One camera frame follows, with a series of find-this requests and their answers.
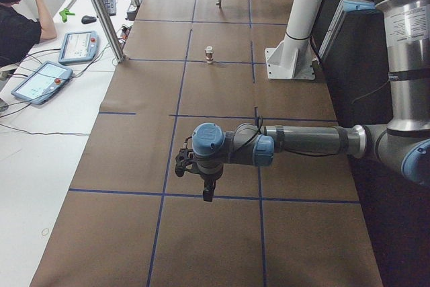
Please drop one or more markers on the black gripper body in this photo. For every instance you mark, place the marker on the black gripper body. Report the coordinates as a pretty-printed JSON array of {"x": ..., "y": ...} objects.
[{"x": 209, "y": 179}]

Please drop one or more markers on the person in black shirt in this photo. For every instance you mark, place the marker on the person in black shirt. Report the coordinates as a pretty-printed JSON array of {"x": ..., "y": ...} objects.
[{"x": 19, "y": 33}]

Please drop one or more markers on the white camera mast with base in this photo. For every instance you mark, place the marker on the white camera mast with base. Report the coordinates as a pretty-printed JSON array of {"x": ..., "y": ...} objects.
[{"x": 293, "y": 57}]

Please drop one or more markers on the black computer mouse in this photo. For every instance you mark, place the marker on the black computer mouse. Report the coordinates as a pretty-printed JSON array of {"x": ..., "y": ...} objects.
[{"x": 87, "y": 19}]

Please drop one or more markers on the green plastic clamp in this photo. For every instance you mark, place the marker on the green plastic clamp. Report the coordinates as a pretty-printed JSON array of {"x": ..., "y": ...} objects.
[{"x": 65, "y": 13}]

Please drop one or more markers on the lower teach pendant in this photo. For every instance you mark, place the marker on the lower teach pendant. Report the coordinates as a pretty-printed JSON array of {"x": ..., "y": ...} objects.
[{"x": 41, "y": 85}]

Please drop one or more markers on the upper teach pendant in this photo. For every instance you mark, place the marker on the upper teach pendant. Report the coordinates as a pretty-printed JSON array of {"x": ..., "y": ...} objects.
[{"x": 78, "y": 47}]

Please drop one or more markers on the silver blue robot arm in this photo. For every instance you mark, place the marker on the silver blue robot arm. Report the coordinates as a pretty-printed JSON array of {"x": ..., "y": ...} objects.
[{"x": 402, "y": 144}]

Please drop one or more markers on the PPR valve brass white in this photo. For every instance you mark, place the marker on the PPR valve brass white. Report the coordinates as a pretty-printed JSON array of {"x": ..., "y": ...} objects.
[{"x": 209, "y": 53}]

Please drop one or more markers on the teach pendant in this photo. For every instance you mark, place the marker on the teach pendant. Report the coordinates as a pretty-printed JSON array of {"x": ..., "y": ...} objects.
[
  {"x": 41, "y": 85},
  {"x": 78, "y": 47}
]

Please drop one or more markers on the aluminium frame post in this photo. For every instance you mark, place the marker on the aluminium frame post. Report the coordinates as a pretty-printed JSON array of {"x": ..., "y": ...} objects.
[{"x": 108, "y": 29}]

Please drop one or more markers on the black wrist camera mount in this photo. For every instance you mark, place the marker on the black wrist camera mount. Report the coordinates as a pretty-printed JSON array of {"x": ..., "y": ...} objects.
[{"x": 184, "y": 160}]

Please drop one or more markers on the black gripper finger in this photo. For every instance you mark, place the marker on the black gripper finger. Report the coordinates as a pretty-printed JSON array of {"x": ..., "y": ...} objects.
[{"x": 208, "y": 192}]

